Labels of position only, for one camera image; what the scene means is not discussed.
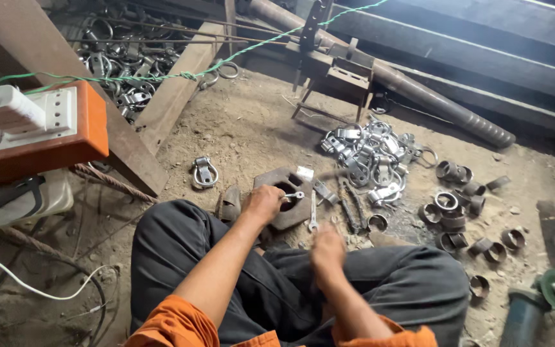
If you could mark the person's right hand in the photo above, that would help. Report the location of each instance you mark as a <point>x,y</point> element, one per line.
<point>328,253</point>

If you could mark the person's left hand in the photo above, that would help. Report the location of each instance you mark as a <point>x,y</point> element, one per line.
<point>260,205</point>

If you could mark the person's right fingers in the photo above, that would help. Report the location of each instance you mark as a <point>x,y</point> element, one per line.
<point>326,234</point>

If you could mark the person's left fingers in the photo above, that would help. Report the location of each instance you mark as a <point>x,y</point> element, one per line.
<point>277,198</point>

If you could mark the small bent steel clamp piece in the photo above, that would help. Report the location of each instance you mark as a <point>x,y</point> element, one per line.
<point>295,195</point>

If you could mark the silver combination wrench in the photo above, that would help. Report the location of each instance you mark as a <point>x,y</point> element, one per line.
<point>313,214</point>

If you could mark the rusty steel anvil block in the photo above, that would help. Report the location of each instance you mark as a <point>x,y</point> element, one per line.
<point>292,219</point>

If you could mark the rusty pliers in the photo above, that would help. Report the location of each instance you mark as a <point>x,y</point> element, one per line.
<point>352,207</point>

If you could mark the small shiny steel plate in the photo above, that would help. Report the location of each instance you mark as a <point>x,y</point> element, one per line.
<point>305,173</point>

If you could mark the bent steel strip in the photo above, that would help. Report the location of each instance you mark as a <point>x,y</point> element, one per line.
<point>325,191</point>

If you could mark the single steel shackle clamp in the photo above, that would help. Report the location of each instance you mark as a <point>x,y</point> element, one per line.
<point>205,172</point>

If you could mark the pile of steel pipe clamps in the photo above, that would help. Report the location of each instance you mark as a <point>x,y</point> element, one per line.
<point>371,154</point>

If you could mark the person's dark trousers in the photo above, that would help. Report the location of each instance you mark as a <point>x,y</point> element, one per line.
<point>402,289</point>

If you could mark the scattered steel pipe rings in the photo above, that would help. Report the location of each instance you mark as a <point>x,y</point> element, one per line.
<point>453,217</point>

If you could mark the rusty metal bending jig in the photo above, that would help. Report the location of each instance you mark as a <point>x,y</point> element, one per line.
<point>340,72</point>

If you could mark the wooden plank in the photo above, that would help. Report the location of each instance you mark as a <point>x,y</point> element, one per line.
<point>176,91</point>

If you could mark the person's orange sleeves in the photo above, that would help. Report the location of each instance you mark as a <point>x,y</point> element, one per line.
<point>176,325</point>

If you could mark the twisted rusty steel bar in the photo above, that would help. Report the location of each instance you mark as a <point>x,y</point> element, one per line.
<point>113,182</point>

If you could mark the long grey steel pipe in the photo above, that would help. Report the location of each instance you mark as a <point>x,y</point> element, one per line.
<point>402,79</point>

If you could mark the curved steel strip offcut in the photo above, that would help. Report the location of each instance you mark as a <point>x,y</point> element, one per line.
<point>498,182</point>

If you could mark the thin rusty steel rods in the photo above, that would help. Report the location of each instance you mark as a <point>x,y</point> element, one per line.
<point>176,31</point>

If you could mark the large heap of steel clamps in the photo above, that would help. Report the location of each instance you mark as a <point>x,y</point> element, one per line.
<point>128,58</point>

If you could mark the green angle grinder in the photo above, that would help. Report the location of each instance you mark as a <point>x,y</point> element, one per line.
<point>533,308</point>

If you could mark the dark steel channel beams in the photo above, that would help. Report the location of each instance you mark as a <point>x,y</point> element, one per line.
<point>475,43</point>

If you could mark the orange socket board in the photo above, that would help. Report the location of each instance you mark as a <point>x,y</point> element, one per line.
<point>41,144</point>

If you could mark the white plastic canister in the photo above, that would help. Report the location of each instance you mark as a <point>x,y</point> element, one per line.
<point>17,207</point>

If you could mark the white plug adapter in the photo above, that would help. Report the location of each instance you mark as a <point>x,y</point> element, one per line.
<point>10,108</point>

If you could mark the rusty steel beam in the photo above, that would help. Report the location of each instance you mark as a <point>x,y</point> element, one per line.
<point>32,43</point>

